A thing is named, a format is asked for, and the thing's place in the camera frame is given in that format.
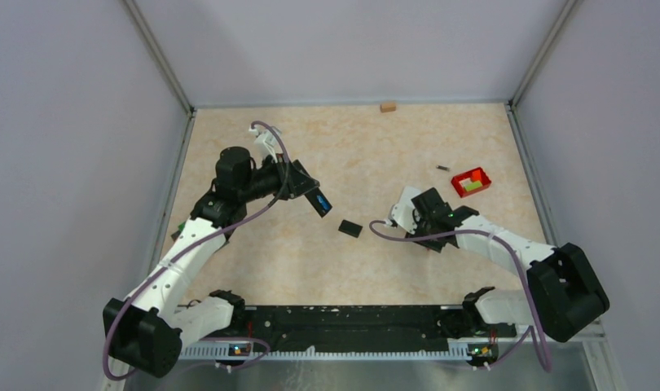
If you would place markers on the small wooden block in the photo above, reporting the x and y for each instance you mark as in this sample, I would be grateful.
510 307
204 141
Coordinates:
387 107

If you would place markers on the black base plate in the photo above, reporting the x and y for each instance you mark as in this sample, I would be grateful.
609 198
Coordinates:
446 321

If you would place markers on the red plastic bin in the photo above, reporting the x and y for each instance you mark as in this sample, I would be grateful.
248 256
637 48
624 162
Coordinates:
477 174

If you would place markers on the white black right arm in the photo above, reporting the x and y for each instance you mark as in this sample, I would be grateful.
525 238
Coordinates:
560 290

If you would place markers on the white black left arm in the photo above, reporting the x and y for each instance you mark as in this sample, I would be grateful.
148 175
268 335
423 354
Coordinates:
147 331

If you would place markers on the white remote control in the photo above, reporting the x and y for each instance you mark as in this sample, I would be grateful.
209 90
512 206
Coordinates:
402 212

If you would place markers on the aluminium frame rail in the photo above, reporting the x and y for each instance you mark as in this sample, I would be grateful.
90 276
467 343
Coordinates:
354 345

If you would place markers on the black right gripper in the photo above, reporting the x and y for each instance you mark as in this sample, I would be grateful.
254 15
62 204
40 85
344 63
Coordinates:
437 246

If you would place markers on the black remote control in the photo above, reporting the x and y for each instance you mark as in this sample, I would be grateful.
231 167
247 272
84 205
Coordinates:
311 196

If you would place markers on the black battery cover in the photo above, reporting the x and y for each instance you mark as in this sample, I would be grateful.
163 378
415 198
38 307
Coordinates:
350 228

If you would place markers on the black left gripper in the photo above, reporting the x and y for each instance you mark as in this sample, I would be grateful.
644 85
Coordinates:
300 182

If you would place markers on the green block in bin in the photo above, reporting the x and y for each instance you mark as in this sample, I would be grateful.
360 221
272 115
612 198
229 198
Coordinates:
473 186

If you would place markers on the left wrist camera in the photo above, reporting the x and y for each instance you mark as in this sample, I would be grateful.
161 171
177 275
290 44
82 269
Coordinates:
265 143

